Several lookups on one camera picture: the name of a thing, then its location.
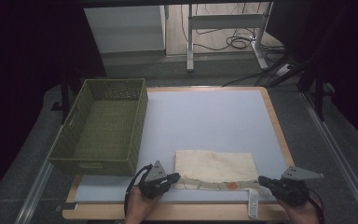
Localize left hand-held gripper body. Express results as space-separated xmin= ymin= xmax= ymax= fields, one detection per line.
xmin=137 ymin=160 xmax=170 ymax=201

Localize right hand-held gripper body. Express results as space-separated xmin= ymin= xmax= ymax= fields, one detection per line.
xmin=273 ymin=165 xmax=324 ymax=207

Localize cream towel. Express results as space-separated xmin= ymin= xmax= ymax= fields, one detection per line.
xmin=173 ymin=149 xmax=270 ymax=220

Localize green woven basket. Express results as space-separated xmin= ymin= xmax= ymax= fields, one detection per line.
xmin=48 ymin=77 xmax=149 ymax=177

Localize person's left hand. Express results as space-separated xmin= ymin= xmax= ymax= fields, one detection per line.
xmin=123 ymin=185 xmax=163 ymax=224

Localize person's right hand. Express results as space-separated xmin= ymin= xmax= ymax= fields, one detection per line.
xmin=276 ymin=195 xmax=324 ymax=224

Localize white foam mat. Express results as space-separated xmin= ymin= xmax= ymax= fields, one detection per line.
xmin=74 ymin=89 xmax=290 ymax=205

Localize black stand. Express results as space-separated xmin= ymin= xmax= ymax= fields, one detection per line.
xmin=297 ymin=60 xmax=328 ymax=122
xmin=50 ymin=74 xmax=73 ymax=125

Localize white power strip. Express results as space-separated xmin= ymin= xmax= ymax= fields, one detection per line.
xmin=274 ymin=63 xmax=294 ymax=77

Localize white cabinet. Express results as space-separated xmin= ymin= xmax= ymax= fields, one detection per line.
xmin=83 ymin=5 xmax=168 ymax=58

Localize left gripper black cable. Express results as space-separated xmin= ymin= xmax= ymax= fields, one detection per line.
xmin=123 ymin=163 xmax=154 ymax=217

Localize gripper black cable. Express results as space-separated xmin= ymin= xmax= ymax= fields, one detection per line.
xmin=307 ymin=187 xmax=326 ymax=224
xmin=123 ymin=163 xmax=154 ymax=217

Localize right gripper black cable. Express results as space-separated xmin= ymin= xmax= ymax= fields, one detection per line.
xmin=307 ymin=187 xmax=326 ymax=224

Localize aluminium rail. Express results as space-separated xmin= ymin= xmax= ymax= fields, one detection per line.
xmin=299 ymin=91 xmax=358 ymax=224
xmin=13 ymin=108 xmax=85 ymax=224

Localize coiled black floor cable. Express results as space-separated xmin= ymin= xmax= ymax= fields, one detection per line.
xmin=225 ymin=35 xmax=254 ymax=50

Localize white desk frame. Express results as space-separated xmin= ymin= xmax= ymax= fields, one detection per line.
xmin=186 ymin=1 xmax=275 ymax=74

